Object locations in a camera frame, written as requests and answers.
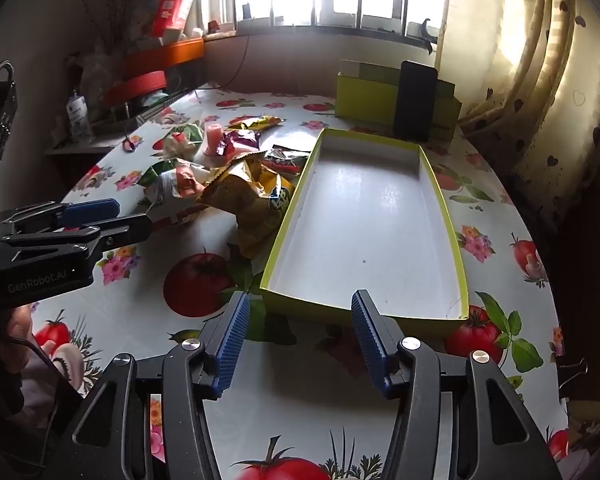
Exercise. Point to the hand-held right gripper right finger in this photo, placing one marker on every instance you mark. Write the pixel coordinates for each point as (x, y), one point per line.
(370, 350)

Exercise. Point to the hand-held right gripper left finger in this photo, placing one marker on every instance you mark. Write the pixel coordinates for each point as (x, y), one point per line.
(232, 347)

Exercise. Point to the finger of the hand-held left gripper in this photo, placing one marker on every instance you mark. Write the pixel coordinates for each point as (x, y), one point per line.
(120, 232)
(90, 210)

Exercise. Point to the orange white snack packet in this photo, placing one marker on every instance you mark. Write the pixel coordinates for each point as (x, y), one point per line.
(177, 185)

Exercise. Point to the clear bag with green label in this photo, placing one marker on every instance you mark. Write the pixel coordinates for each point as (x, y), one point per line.
(180, 145)

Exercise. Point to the shallow green cardboard tray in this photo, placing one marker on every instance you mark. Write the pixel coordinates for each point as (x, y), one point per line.
(360, 220)

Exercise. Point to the yellow chip bag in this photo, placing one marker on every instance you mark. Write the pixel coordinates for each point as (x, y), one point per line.
(250, 200)

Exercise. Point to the purple snack packet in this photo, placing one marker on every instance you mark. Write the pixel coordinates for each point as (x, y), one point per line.
(240, 141)

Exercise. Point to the long yellow snack packet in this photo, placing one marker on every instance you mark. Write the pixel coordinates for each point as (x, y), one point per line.
(257, 122)

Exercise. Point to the person's left hand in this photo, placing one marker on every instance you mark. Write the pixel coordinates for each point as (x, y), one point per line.
(17, 325)

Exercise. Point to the tomato print tablecloth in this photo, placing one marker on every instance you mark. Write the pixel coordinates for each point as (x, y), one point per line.
(145, 320)

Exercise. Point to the red woven basket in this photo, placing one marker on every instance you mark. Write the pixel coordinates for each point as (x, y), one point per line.
(140, 85)

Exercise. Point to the clear plastic bag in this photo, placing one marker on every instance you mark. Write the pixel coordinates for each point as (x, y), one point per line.
(97, 67)

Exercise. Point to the orange plastic basket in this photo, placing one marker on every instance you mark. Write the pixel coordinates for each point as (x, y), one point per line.
(170, 52)

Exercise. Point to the black binder clip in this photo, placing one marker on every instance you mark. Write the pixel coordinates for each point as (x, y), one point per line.
(572, 367)

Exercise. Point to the small red box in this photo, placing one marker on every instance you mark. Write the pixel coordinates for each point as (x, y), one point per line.
(214, 26)

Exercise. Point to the red wipes pack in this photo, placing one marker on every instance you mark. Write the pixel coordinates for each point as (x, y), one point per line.
(172, 2)

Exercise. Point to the black phone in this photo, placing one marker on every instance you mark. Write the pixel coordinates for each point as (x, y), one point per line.
(415, 105)

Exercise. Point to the tall green cardboard box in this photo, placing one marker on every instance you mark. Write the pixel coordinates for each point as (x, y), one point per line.
(365, 100)

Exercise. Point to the cream heart print curtain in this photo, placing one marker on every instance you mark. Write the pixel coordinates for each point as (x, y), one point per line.
(545, 85)

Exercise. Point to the black hook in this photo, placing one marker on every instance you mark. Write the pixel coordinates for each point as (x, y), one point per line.
(426, 30)

